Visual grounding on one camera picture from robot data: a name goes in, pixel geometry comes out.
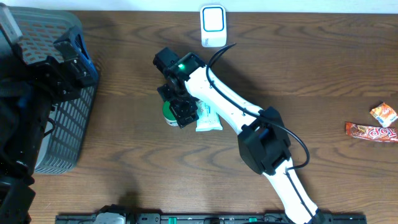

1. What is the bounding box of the green lid jar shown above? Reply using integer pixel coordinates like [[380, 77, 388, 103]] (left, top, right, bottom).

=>
[[162, 101, 178, 127]]

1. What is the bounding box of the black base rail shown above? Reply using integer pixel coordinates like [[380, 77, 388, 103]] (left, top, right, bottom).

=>
[[55, 204, 368, 224]]

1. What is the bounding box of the small orange tissue pack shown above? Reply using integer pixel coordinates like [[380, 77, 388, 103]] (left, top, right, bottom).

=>
[[370, 103, 397, 128]]

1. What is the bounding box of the grey plastic mesh basket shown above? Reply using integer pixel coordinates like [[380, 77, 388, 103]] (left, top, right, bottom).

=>
[[11, 7, 99, 174]]

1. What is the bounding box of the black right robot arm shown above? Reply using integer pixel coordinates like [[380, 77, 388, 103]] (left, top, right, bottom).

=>
[[153, 45, 325, 223]]

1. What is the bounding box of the teal wet wipes pack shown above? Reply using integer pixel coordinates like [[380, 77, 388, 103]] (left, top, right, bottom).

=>
[[196, 101, 223, 132]]

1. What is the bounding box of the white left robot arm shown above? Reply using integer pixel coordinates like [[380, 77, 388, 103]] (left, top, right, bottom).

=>
[[1, 26, 99, 223]]

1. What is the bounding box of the orange snack packet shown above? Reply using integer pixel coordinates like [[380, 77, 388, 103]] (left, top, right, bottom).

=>
[[345, 122, 397, 142]]

